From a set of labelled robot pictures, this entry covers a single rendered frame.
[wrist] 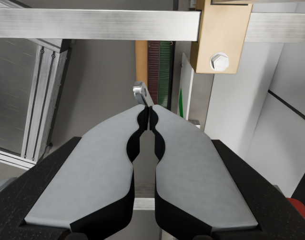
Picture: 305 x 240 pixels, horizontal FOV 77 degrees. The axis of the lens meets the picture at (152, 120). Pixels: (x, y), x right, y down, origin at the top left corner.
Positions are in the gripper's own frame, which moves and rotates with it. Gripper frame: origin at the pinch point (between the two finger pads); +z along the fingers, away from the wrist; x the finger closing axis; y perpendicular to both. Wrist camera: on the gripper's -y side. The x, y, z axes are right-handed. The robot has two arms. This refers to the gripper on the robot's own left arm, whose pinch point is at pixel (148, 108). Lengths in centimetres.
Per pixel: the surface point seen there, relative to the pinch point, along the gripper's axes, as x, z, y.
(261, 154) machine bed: 27.7, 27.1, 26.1
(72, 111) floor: -50, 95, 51
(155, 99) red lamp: 0.6, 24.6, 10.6
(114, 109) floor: -24, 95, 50
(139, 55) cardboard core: -7, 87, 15
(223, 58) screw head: 7.8, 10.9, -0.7
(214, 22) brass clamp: 6.6, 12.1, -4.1
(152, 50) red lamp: -0.1, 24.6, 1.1
